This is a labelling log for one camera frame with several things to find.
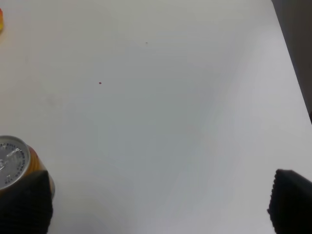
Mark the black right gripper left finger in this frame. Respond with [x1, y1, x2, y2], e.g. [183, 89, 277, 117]
[0, 171, 53, 234]

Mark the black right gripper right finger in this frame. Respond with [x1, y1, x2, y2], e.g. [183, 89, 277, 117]
[267, 169, 312, 234]

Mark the gold drink can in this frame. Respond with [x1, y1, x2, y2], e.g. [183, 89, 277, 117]
[0, 135, 47, 195]

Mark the orange wire basket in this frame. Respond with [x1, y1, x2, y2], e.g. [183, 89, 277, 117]
[0, 8, 4, 33]

